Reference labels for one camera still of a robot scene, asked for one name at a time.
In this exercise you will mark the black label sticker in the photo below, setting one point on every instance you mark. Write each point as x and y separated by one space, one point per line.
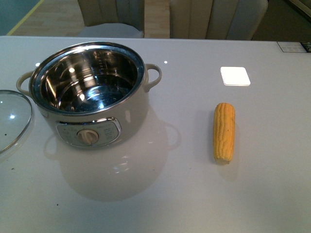
301 47

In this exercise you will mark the beige upholstered chair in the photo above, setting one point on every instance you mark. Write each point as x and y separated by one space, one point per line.
112 18
216 19

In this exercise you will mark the yellow corn cob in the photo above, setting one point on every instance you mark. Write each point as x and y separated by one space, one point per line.
223 133

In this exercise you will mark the beige electric cooking pot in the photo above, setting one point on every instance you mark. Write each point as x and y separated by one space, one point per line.
92 94

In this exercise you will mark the glass pot lid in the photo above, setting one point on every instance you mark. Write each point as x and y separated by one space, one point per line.
15 117

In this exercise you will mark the right beige upholstered chair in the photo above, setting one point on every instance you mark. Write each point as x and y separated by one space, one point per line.
216 19

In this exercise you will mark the left beige upholstered chair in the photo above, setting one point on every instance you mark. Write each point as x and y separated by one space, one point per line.
112 18

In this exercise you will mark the white square coaster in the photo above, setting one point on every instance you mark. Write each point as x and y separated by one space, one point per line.
235 76

